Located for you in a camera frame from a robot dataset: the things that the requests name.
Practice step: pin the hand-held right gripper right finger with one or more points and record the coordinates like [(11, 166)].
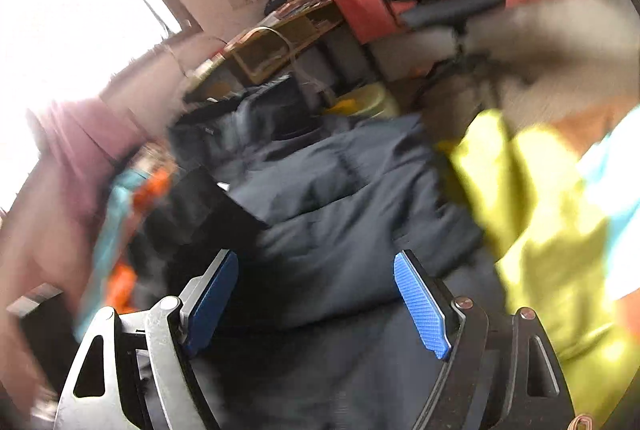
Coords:
[(420, 305)]

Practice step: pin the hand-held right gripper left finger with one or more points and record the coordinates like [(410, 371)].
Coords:
[(215, 305)]

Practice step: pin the navy padded jacket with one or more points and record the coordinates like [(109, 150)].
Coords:
[(340, 190)]

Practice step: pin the multicolour striped blanket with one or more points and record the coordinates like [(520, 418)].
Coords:
[(525, 210)]

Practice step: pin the pink hanging cloth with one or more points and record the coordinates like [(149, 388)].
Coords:
[(75, 149)]

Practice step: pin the yellow basin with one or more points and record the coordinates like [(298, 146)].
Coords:
[(360, 102)]

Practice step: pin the bright window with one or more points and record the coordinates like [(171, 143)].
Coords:
[(75, 34)]

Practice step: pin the stack of colourful books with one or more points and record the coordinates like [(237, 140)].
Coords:
[(300, 4)]

